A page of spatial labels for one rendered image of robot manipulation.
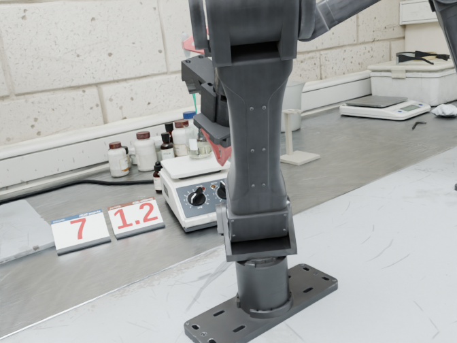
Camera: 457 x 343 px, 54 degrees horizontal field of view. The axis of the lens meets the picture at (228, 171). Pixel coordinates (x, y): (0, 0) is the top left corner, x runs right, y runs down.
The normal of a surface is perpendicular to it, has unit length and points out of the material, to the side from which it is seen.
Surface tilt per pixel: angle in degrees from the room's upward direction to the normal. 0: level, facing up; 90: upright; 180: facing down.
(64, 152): 90
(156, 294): 0
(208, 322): 0
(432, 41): 90
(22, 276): 0
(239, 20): 113
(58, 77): 90
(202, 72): 30
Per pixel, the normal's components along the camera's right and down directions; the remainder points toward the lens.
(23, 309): -0.10, -0.95
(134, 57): 0.59, 0.18
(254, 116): 0.09, 0.72
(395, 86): -0.80, 0.31
